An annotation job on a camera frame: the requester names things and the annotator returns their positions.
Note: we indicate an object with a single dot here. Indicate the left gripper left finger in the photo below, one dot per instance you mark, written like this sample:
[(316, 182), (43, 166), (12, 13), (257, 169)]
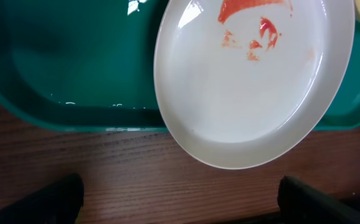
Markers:
[(59, 202)]

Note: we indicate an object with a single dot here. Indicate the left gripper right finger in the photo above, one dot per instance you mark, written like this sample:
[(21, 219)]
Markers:
[(301, 203)]

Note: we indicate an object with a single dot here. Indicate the teal plastic tray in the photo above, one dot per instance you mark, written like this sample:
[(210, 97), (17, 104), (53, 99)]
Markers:
[(89, 66)]

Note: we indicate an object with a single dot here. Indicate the white plate front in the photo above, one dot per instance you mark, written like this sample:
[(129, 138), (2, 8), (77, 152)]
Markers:
[(240, 83)]

